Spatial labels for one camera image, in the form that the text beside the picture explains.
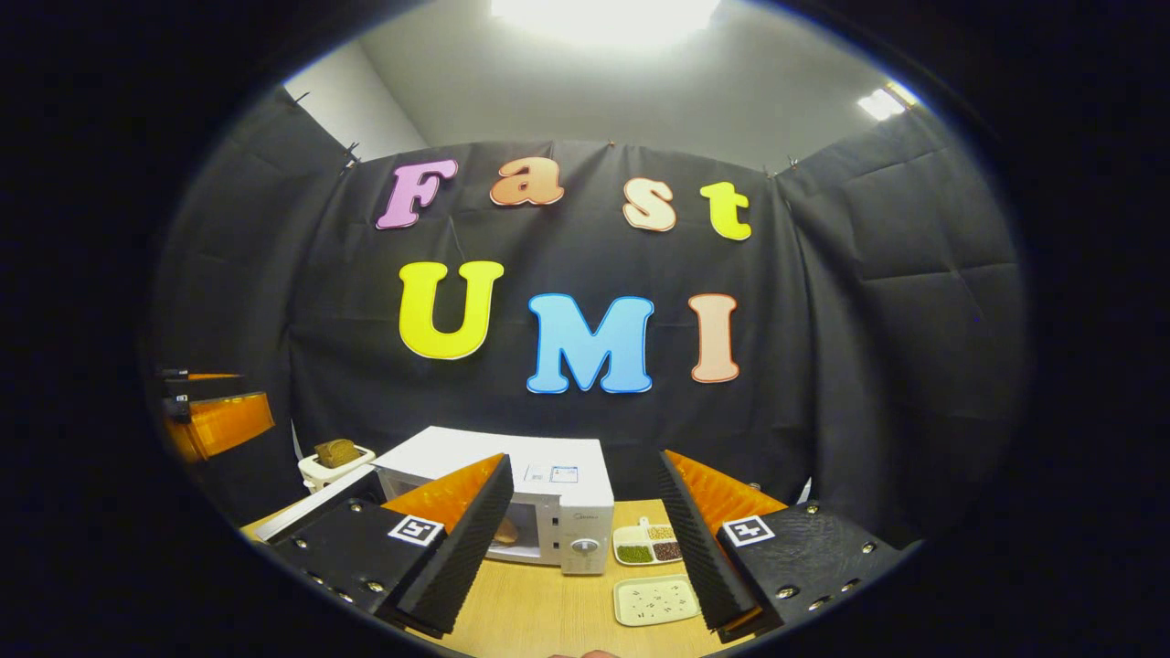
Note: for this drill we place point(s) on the crumb-coated cream bun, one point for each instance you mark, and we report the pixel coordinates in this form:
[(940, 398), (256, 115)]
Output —
[(505, 532)]

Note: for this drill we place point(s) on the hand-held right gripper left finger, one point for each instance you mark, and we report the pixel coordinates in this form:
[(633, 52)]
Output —
[(466, 557)]

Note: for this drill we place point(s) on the long ceiling light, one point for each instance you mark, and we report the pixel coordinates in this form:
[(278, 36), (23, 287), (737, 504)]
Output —
[(603, 18)]

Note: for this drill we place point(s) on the pale green square plate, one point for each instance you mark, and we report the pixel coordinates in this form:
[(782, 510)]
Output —
[(654, 601)]

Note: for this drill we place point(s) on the brown bread slice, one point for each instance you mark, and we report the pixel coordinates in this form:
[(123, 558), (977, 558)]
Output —
[(338, 452)]

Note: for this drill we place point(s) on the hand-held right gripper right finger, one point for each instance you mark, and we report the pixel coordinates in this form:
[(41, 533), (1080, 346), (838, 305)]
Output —
[(699, 557)]

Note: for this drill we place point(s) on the white microwave oven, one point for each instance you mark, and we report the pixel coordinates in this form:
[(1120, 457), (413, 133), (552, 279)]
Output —
[(548, 457)]

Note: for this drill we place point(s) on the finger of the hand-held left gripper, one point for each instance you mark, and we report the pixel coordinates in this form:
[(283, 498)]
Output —
[(219, 425), (196, 376)]

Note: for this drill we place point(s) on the white divided bean dish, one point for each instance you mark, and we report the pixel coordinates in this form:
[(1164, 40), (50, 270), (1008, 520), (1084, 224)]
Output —
[(640, 546)]

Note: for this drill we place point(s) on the small ceiling light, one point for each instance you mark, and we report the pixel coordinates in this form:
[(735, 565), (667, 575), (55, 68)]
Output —
[(885, 100)]

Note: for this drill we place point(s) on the white toaster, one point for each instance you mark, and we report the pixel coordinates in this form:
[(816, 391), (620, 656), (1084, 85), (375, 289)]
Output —
[(315, 475)]

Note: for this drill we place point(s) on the black backdrop cloth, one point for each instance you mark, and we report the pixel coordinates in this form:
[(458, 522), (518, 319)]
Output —
[(823, 320)]

